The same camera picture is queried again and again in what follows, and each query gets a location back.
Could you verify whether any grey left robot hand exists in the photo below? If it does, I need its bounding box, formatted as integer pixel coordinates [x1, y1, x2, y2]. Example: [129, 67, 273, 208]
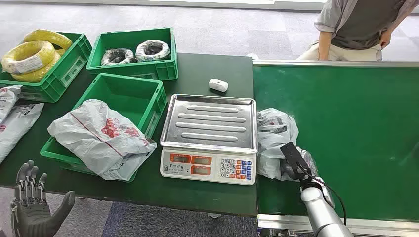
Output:
[9, 159, 76, 237]

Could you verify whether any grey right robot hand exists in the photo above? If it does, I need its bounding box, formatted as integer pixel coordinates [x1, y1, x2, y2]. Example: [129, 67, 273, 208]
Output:
[280, 141, 324, 191]

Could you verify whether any grey plastic mailer package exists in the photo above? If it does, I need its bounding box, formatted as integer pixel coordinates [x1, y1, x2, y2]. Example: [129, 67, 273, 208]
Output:
[256, 108, 319, 182]

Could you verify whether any green conveyor belt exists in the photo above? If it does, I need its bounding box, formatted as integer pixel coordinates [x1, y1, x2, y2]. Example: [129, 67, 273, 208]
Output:
[252, 60, 419, 237]

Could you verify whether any pale mailer package red print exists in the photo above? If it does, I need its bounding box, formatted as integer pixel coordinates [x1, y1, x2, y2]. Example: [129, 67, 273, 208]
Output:
[47, 99, 158, 182]

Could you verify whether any green plastic delivery crate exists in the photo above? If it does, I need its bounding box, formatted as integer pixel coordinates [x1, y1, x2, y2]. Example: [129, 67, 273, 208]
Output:
[40, 73, 168, 183]

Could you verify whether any electronic weighing scale steel tray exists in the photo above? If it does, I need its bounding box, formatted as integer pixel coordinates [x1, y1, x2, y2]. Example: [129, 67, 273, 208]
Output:
[159, 94, 259, 186]

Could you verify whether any large white mailer bag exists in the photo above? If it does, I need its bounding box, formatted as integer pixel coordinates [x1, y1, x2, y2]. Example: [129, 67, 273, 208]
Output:
[0, 102, 45, 164]

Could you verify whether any small white plastic case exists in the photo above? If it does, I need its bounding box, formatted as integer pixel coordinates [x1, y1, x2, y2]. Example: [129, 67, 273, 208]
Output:
[208, 78, 229, 93]

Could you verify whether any small white mailer bag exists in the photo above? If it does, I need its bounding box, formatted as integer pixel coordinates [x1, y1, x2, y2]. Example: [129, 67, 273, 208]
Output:
[0, 85, 23, 124]

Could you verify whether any person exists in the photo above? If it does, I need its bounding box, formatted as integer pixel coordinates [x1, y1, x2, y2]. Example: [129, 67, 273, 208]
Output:
[296, 0, 419, 62]

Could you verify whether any green crate holding yellow coils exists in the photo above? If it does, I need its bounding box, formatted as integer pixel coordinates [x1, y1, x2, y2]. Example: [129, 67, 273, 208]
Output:
[0, 32, 93, 103]

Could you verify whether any green crate holding dark coils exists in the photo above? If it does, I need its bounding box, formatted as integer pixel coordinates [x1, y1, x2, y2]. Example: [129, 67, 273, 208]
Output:
[86, 27, 179, 82]

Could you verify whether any yellow wire coil white label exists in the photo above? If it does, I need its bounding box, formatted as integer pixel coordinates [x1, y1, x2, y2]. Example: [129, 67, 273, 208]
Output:
[1, 40, 57, 75]

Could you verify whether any dark wrapped wire coil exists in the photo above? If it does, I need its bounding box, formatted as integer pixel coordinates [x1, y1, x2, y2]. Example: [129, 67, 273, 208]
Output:
[100, 48, 138, 67]

